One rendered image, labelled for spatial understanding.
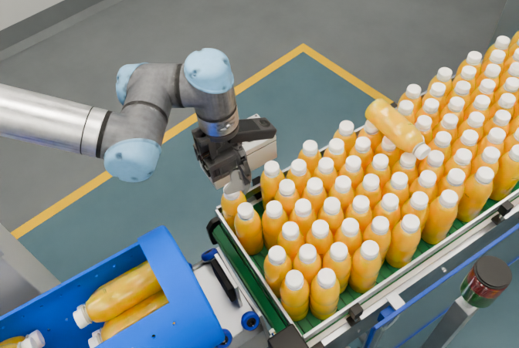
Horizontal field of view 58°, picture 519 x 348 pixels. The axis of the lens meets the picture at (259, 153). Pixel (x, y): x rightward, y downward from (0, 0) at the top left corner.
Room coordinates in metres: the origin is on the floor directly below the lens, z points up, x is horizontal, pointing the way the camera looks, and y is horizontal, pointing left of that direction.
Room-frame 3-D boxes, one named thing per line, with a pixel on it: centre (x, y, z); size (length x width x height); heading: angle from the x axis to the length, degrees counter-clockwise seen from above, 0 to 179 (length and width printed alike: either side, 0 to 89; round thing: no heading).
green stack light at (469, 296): (0.31, -0.39, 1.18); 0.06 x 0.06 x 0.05
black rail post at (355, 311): (0.37, -0.19, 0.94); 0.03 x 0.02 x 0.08; 117
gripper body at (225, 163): (0.58, 0.07, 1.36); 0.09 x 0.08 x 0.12; 117
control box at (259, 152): (0.81, 0.06, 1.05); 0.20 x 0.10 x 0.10; 117
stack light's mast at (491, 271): (0.31, -0.39, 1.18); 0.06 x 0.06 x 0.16
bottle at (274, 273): (0.47, -0.01, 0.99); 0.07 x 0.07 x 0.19
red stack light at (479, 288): (0.31, -0.39, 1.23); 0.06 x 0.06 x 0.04
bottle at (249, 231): (0.60, 0.05, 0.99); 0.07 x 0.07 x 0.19
